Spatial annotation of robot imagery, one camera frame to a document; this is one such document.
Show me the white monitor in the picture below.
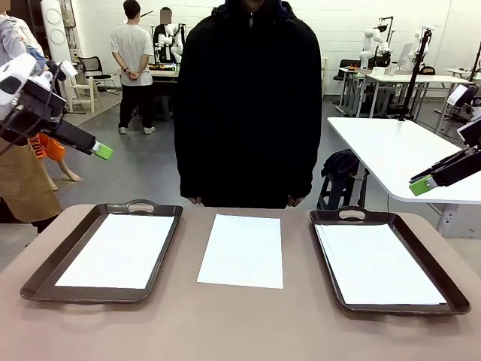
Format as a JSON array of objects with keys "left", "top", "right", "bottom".
[{"left": 397, "top": 42, "right": 414, "bottom": 71}]

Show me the white A4 paper sheet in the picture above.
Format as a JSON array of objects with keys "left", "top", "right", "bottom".
[{"left": 55, "top": 213, "right": 176, "bottom": 290}]

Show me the black bag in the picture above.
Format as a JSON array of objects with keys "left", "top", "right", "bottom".
[{"left": 320, "top": 149, "right": 371, "bottom": 181}]

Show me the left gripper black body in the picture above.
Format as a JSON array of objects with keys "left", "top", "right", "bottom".
[{"left": 3, "top": 80, "right": 68, "bottom": 132}]

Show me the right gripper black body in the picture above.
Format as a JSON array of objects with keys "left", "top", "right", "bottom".
[{"left": 456, "top": 117, "right": 481, "bottom": 153}]

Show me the black tripod pole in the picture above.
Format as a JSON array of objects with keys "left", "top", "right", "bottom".
[{"left": 398, "top": 28, "right": 433, "bottom": 122}]

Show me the man in white T-shirt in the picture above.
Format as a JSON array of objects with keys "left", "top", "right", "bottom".
[{"left": 110, "top": 0, "right": 156, "bottom": 135}]

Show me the white A4 paper stack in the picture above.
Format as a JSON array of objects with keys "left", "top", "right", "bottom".
[
  {"left": 314, "top": 223, "right": 448, "bottom": 306},
  {"left": 196, "top": 213, "right": 284, "bottom": 290}
]

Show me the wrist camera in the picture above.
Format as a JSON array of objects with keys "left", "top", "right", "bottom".
[
  {"left": 446, "top": 84, "right": 480, "bottom": 110},
  {"left": 45, "top": 59, "right": 79, "bottom": 83}
]

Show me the cluttered background workbench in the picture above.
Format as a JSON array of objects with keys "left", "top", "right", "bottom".
[{"left": 148, "top": 62, "right": 180, "bottom": 89}]

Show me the brown plastic tray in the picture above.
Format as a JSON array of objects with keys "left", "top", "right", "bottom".
[
  {"left": 309, "top": 205, "right": 472, "bottom": 316},
  {"left": 20, "top": 199, "right": 184, "bottom": 305}
]

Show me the person in black hooded jacket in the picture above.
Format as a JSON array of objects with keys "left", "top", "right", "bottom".
[{"left": 174, "top": 0, "right": 323, "bottom": 210}]

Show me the black office chair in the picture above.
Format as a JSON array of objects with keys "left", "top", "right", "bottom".
[{"left": 77, "top": 56, "right": 117, "bottom": 93}]

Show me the person in black top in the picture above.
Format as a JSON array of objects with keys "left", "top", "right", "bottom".
[{"left": 153, "top": 7, "right": 174, "bottom": 65}]

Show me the white background desk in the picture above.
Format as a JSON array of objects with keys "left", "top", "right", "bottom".
[{"left": 366, "top": 72, "right": 474, "bottom": 118}]

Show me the white robot arm with camera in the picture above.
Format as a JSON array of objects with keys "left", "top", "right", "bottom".
[{"left": 358, "top": 17, "right": 394, "bottom": 71}]

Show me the tall white air conditioner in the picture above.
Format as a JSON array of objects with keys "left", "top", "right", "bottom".
[{"left": 40, "top": 0, "right": 78, "bottom": 76}]

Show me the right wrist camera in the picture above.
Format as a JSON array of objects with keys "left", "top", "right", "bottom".
[{"left": 446, "top": 84, "right": 480, "bottom": 110}]

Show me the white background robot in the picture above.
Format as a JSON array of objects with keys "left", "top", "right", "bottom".
[{"left": 157, "top": 22, "right": 187, "bottom": 63}]

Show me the person left forearm black sleeve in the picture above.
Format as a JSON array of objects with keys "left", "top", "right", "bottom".
[{"left": 287, "top": 123, "right": 323, "bottom": 199}]

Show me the grey step stool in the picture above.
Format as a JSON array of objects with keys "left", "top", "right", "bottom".
[{"left": 317, "top": 173, "right": 369, "bottom": 211}]

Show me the person right forearm black sleeve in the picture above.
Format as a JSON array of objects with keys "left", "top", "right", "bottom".
[{"left": 174, "top": 123, "right": 207, "bottom": 199}]

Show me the black swivel chair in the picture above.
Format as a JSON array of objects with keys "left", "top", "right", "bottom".
[{"left": 333, "top": 58, "right": 360, "bottom": 108}]

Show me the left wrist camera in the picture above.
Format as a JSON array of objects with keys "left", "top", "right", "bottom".
[{"left": 45, "top": 59, "right": 79, "bottom": 83}]

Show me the small grey stool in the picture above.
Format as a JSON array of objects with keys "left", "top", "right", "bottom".
[{"left": 153, "top": 93, "right": 176, "bottom": 122}]

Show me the white wooden chair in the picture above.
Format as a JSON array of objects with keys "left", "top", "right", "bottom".
[{"left": 65, "top": 77, "right": 103, "bottom": 114}]

